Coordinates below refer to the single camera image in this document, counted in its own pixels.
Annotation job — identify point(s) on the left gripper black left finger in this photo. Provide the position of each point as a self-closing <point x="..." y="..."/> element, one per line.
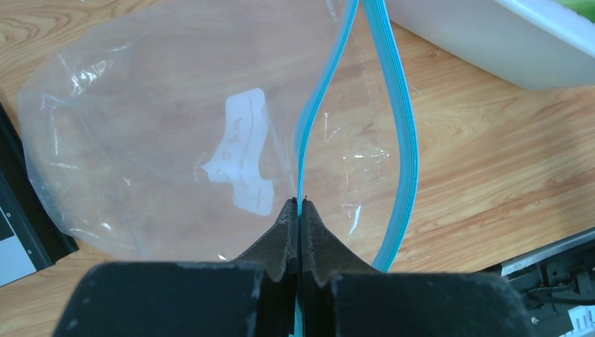
<point x="252" y="295"/>

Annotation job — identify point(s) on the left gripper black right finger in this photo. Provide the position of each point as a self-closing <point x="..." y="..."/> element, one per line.
<point x="342" y="295"/>

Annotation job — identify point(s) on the white plastic basket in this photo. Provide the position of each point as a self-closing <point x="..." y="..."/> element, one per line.
<point x="532" y="44"/>

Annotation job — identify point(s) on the black white checkerboard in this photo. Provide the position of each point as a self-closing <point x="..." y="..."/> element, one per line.
<point x="30" y="242"/>

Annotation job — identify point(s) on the green toy bok choy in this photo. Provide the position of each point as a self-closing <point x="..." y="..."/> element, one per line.
<point x="584" y="8"/>

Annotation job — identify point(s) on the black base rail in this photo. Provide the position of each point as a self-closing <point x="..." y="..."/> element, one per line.
<point x="556" y="285"/>

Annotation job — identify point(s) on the clear zip top bag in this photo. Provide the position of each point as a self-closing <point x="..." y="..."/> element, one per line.
<point x="174" y="132"/>

